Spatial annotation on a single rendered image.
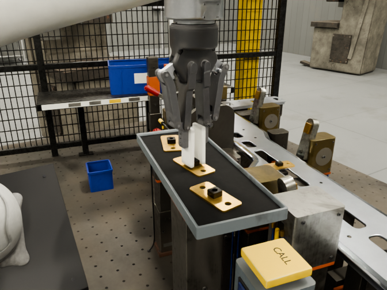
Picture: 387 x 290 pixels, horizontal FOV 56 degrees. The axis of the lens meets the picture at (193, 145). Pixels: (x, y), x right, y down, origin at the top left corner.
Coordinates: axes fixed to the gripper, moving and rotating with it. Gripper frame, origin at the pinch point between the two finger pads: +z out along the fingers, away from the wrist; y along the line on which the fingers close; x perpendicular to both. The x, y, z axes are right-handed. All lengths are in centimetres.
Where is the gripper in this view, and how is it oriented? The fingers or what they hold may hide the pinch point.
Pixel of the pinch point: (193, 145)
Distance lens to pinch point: 62.8
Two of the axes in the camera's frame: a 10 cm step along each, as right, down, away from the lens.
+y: 8.2, -2.2, 5.3
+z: 0.0, 9.2, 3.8
